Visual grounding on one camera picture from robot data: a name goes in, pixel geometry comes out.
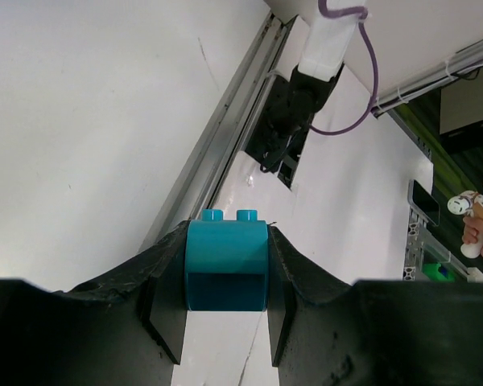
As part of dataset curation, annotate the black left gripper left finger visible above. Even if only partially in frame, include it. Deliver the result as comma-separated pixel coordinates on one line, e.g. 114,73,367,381
0,221,189,385

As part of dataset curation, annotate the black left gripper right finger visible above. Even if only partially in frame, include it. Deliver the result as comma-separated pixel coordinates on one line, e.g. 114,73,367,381
267,226,483,385

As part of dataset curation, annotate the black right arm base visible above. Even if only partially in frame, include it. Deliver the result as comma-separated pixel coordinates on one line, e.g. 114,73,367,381
245,76,317,188

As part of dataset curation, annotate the green printed part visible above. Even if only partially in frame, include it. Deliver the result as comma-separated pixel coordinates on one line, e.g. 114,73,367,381
422,263,456,282

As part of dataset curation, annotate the person hand with controller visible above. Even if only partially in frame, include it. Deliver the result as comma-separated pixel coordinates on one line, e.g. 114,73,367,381
447,191,483,259

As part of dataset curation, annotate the smartphone on frame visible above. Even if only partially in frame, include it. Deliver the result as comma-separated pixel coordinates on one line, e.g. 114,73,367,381
407,179,440,226

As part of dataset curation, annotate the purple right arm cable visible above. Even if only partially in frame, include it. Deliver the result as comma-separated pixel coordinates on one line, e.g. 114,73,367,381
308,0,382,137

